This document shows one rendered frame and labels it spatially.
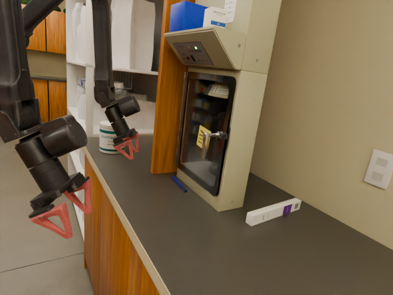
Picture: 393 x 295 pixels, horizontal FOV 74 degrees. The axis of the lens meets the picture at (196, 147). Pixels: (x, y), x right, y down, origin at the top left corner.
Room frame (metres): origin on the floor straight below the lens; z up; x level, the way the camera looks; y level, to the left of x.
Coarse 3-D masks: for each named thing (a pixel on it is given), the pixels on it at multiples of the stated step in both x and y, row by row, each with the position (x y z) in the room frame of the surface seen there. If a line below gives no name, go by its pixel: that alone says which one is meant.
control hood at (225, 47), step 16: (176, 32) 0.92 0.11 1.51; (192, 32) 0.84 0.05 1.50; (208, 32) 0.77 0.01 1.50; (224, 32) 0.76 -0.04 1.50; (240, 32) 0.79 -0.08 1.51; (208, 48) 0.82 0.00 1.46; (224, 48) 0.76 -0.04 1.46; (240, 48) 0.79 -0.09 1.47; (192, 64) 0.98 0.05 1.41; (224, 64) 0.82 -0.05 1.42; (240, 64) 0.80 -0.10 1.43
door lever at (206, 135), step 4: (216, 132) 0.84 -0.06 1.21; (204, 136) 0.81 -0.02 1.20; (208, 136) 0.81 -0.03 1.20; (212, 136) 0.82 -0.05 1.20; (216, 136) 0.83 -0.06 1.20; (204, 140) 0.81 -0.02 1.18; (208, 140) 0.81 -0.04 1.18; (204, 144) 0.81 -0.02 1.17; (204, 148) 0.81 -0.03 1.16; (204, 152) 0.81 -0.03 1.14; (204, 156) 0.81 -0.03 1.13
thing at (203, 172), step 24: (192, 72) 1.01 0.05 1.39; (192, 96) 1.00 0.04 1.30; (216, 96) 0.87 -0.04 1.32; (192, 120) 0.98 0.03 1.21; (216, 120) 0.85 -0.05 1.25; (192, 144) 0.96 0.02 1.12; (216, 144) 0.84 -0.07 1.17; (192, 168) 0.94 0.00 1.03; (216, 168) 0.82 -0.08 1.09; (216, 192) 0.80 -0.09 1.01
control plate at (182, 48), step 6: (186, 42) 0.91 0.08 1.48; (192, 42) 0.87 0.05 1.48; (198, 42) 0.84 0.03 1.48; (180, 48) 0.97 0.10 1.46; (186, 48) 0.93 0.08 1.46; (192, 48) 0.90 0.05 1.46; (198, 48) 0.87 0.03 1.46; (180, 54) 1.00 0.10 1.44; (186, 54) 0.97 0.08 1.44; (192, 54) 0.93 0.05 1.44; (198, 54) 0.90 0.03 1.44; (204, 54) 0.87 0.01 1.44; (186, 60) 1.00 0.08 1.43; (192, 60) 0.96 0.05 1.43; (198, 60) 0.92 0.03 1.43; (204, 60) 0.89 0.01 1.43; (210, 60) 0.86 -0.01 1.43
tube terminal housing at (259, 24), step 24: (216, 0) 0.95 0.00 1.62; (240, 0) 0.85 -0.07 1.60; (264, 0) 0.83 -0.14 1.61; (240, 24) 0.83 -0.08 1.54; (264, 24) 0.83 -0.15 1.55; (264, 48) 0.84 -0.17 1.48; (216, 72) 0.90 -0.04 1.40; (240, 72) 0.80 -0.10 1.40; (264, 72) 0.85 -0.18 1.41; (240, 96) 0.81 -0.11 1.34; (240, 120) 0.82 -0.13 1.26; (240, 144) 0.83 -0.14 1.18; (240, 168) 0.84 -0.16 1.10; (240, 192) 0.85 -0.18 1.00
